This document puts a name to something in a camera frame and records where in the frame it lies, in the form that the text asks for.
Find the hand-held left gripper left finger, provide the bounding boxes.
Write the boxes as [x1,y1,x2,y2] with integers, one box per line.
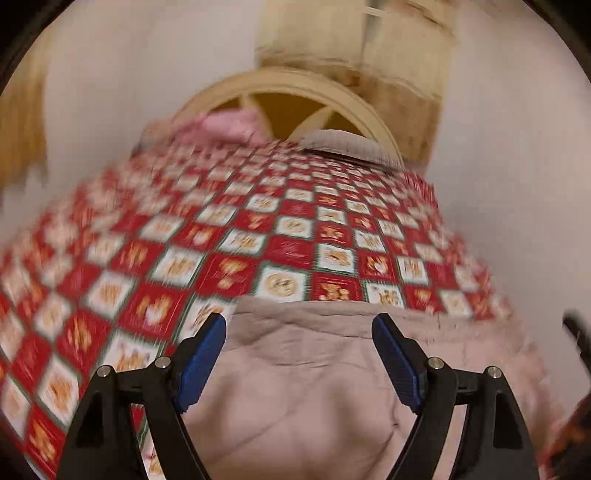
[55,313,228,480]

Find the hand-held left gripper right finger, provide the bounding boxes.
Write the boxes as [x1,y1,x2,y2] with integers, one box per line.
[372,314,541,480]

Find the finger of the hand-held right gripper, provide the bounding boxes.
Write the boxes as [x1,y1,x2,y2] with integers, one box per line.
[562,313,591,365]

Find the beige quilted zip jacket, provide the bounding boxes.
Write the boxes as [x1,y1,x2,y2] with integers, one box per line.
[143,295,573,480]

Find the red checked printed bedspread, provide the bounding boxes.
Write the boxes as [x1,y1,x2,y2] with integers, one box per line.
[0,138,513,480]

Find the striped pillow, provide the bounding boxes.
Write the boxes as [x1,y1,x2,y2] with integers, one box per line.
[300,129,402,169]

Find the pink pillow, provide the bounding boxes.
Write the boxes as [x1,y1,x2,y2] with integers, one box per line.
[139,110,269,148]

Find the cream floral curtain panel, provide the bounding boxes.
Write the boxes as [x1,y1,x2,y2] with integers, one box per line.
[360,0,458,162]
[256,0,370,88]

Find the yellow side curtain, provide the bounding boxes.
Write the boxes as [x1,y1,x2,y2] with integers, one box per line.
[0,46,51,185]

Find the cream wooden bed headboard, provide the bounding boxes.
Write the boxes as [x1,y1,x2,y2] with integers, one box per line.
[175,67,404,167]

